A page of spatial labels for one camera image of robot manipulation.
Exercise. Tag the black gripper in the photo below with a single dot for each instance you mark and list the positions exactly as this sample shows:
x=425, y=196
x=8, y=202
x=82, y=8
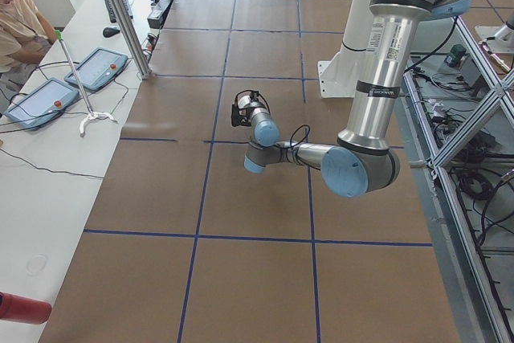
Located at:
x=237, y=115

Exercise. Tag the red bottle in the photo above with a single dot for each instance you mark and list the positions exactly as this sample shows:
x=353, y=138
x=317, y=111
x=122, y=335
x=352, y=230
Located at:
x=24, y=310

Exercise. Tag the far blue teach pendant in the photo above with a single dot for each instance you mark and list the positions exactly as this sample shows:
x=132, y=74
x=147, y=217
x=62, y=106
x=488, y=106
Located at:
x=100, y=67

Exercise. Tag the black computer mouse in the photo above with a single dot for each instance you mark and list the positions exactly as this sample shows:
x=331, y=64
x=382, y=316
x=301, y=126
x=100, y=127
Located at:
x=108, y=32

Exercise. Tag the seated person beige shirt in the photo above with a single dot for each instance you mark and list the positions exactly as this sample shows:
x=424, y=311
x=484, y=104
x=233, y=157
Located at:
x=26, y=37

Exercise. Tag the near blue teach pendant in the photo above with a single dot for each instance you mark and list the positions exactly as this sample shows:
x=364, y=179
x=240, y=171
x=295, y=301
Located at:
x=42, y=105

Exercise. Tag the brown paper table cover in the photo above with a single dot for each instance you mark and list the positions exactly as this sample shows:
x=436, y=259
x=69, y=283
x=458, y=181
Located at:
x=184, y=245

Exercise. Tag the aluminium frame post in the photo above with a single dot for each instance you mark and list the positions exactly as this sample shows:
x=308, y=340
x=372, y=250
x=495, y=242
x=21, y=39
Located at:
x=130, y=37

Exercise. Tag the white reacher grabber tool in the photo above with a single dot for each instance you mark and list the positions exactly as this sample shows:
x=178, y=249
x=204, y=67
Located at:
x=92, y=114

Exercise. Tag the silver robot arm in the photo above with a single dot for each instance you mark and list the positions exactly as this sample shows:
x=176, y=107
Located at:
x=362, y=160

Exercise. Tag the blue teach pendant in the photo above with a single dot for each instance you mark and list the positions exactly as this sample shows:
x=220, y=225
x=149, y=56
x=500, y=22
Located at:
x=42, y=105
x=100, y=67

